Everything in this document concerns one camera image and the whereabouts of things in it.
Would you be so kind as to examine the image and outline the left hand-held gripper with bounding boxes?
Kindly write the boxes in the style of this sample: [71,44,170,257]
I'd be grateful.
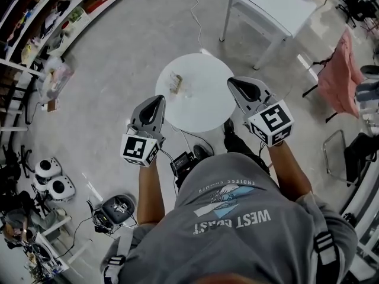
[120,95,166,168]

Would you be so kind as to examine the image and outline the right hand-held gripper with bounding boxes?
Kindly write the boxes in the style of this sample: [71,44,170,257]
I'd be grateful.
[227,76,295,147]

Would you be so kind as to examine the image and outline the person's left forearm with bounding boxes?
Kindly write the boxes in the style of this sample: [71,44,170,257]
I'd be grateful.
[136,162,167,227]

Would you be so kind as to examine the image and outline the person's right forearm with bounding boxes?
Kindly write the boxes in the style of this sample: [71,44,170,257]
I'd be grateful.
[267,141,313,203]

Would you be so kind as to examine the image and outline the wooden cutlery holder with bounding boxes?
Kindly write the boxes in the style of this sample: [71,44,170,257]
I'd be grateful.
[168,73,183,94]

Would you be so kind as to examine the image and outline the round white table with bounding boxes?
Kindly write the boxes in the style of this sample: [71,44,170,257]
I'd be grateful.
[155,53,237,134]

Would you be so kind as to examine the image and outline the person's left shoe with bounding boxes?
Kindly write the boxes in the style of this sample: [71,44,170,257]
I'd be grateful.
[192,144,209,161]

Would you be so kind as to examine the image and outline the pink jacket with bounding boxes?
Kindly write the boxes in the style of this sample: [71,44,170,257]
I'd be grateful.
[317,28,365,119]

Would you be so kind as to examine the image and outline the white rectangular table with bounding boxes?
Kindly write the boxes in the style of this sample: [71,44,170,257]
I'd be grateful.
[219,0,318,71]

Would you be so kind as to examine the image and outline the clear plastic storage bin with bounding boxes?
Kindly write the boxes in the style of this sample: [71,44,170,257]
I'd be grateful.
[35,56,75,105]

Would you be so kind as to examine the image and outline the chrome tube chair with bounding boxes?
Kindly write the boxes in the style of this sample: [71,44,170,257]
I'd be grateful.
[322,128,361,186]

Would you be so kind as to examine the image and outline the open black equipment case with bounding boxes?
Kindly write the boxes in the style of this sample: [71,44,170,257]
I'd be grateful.
[92,195,137,235]

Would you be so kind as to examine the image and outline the white pod-shaped device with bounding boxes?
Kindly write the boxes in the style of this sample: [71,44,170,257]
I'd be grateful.
[32,174,49,192]
[34,157,63,179]
[47,174,76,202]

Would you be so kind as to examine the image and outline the white crate with green items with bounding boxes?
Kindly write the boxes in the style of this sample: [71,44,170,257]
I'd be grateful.
[67,5,90,27]

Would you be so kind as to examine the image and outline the white shelf unit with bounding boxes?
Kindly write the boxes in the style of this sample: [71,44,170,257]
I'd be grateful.
[0,0,143,133]

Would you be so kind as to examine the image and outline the grey printed T-shirt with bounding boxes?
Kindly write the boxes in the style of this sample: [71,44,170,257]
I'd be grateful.
[100,152,359,284]

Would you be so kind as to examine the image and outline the small white desk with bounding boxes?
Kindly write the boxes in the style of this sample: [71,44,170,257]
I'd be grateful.
[26,232,93,275]

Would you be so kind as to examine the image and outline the black floor cable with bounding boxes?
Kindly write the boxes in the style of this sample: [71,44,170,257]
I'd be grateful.
[171,125,214,159]

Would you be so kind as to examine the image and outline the black chair frame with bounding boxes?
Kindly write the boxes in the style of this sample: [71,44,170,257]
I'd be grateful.
[301,48,344,124]

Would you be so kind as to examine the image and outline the black waist recorder box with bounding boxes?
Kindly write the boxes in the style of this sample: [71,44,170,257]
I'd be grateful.
[169,150,198,186]

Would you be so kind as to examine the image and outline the white floor cable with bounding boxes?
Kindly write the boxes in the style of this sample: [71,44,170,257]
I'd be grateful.
[190,0,214,54]

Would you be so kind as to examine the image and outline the grey left shoulder strap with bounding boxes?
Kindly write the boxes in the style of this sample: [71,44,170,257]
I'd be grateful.
[101,227,133,278]

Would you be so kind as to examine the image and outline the grey shoulder strap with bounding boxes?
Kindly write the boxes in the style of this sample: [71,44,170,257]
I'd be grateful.
[101,227,133,278]
[307,205,340,275]

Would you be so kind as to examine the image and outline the grey right shoulder strap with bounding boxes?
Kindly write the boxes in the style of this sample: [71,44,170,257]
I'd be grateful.
[307,205,340,275]

